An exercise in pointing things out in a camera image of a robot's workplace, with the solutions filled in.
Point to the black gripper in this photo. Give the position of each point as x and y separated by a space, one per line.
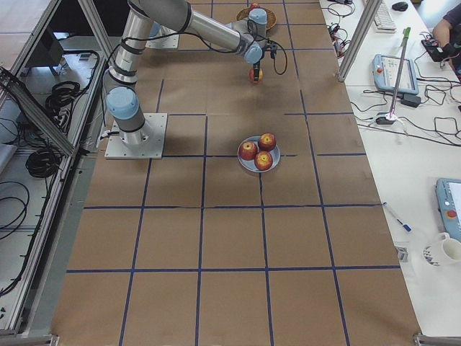
257 65

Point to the yellow red striped apple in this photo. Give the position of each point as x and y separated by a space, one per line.
255 82

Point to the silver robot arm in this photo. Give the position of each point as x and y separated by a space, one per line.
246 37

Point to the brown wicker basket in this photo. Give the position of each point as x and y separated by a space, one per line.
271 16

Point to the red apple on plate back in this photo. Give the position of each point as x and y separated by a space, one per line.
267 142

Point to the red apple on plate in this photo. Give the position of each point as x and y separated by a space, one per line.
267 142
263 161
247 150

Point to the red apple on plate left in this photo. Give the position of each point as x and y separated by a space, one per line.
247 150

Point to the red apple on plate front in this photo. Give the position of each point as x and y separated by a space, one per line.
263 161

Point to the light grey plate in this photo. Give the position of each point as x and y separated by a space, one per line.
249 165

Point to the blue teach pendant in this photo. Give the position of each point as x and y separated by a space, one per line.
448 196
385 70

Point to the white keyboard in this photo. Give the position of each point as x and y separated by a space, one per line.
384 23

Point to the long grabber stick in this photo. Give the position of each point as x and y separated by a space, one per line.
391 117

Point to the black computer mouse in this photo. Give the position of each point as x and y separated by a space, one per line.
400 6

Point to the blue white pen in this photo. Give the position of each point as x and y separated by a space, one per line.
400 221

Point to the white mug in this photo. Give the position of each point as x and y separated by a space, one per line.
444 250

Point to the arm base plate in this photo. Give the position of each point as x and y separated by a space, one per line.
146 143
163 43

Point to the aluminium frame post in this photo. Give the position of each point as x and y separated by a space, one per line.
363 26

